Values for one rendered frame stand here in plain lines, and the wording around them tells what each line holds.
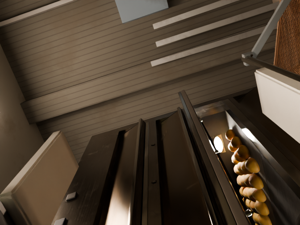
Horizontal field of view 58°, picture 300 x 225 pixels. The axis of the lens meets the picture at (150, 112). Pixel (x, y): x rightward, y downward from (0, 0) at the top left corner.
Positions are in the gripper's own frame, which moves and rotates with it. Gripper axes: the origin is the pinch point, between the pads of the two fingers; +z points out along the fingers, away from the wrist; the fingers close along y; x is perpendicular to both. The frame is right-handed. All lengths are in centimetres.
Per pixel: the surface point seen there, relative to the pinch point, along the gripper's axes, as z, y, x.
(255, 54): 89, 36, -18
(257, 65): 75, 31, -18
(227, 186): 47, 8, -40
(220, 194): 45, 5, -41
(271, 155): 78, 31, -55
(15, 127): 287, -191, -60
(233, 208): 38, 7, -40
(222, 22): 299, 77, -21
